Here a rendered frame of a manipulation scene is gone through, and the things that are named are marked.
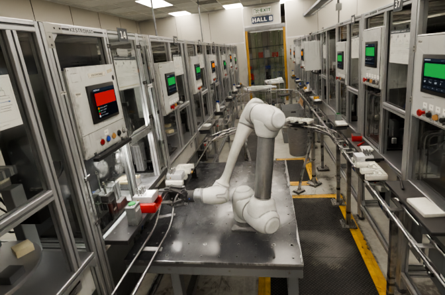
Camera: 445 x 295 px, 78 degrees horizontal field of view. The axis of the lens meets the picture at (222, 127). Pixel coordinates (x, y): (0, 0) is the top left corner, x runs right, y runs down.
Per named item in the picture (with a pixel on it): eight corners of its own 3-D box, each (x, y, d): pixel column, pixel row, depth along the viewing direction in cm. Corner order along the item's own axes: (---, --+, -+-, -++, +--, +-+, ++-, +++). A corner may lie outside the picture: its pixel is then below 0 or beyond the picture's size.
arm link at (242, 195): (248, 207, 199) (246, 179, 194) (263, 219, 184) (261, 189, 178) (229, 215, 193) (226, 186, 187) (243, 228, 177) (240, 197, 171)
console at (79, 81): (92, 160, 140) (69, 67, 128) (43, 162, 145) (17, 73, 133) (131, 135, 180) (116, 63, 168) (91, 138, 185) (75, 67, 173)
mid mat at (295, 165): (319, 185, 371) (319, 184, 370) (277, 185, 380) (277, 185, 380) (308, 157, 466) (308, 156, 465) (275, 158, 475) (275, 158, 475)
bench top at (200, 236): (304, 270, 150) (303, 264, 149) (124, 265, 169) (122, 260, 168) (286, 163, 293) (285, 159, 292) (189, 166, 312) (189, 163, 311)
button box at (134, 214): (137, 225, 161) (133, 207, 158) (124, 225, 162) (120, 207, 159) (143, 217, 168) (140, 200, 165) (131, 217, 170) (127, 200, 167)
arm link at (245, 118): (233, 119, 173) (245, 123, 162) (246, 93, 174) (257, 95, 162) (249, 127, 180) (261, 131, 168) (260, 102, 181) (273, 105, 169)
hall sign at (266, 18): (273, 22, 928) (273, 13, 921) (251, 24, 941) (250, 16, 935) (273, 22, 931) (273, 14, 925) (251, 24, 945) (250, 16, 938)
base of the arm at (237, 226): (259, 213, 201) (259, 205, 200) (258, 232, 180) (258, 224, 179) (234, 213, 204) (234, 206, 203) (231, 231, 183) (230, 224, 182)
